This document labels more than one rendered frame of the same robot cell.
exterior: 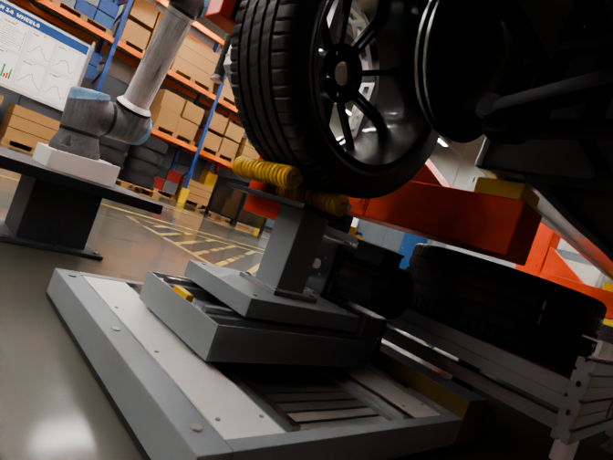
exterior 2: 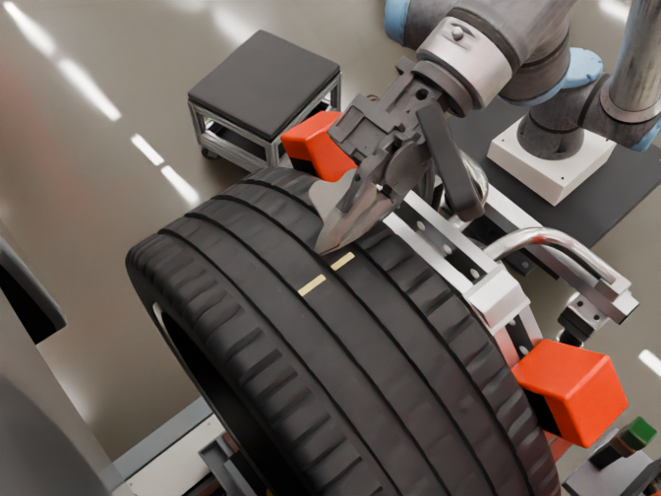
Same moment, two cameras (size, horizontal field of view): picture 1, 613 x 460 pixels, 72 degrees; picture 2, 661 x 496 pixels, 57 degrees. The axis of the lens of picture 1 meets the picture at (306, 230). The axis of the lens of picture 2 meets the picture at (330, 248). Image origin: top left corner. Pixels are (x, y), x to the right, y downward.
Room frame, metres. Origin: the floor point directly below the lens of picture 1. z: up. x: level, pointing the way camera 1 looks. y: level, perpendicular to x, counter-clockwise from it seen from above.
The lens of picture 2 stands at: (1.19, -0.27, 1.71)
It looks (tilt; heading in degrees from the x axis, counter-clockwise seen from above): 57 degrees down; 93
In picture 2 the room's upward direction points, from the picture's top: straight up
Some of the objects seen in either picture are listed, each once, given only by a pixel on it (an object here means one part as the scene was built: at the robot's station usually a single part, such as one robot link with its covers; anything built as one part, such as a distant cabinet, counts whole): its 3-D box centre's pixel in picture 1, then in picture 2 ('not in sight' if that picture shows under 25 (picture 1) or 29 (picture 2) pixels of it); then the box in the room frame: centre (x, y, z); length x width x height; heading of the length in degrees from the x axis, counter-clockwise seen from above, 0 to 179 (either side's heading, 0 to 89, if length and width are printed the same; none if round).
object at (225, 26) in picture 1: (230, 12); not in sight; (1.06, 0.36, 0.85); 0.09 x 0.08 x 0.07; 134
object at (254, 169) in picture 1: (264, 172); not in sight; (1.13, 0.16, 0.51); 0.29 x 0.06 x 0.06; 44
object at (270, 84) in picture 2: not in sight; (268, 113); (0.88, 1.27, 0.17); 0.43 x 0.36 x 0.34; 59
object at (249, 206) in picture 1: (280, 192); not in sight; (1.25, 0.11, 0.48); 0.16 x 0.12 x 0.17; 44
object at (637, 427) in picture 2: not in sight; (638, 433); (1.71, 0.06, 0.64); 0.04 x 0.04 x 0.04; 44
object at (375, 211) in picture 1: (453, 189); not in sight; (1.40, -0.41, 0.69); 0.52 x 0.17 x 0.35; 44
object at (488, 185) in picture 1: (506, 194); not in sight; (1.28, -0.53, 0.70); 0.14 x 0.14 x 0.05; 44
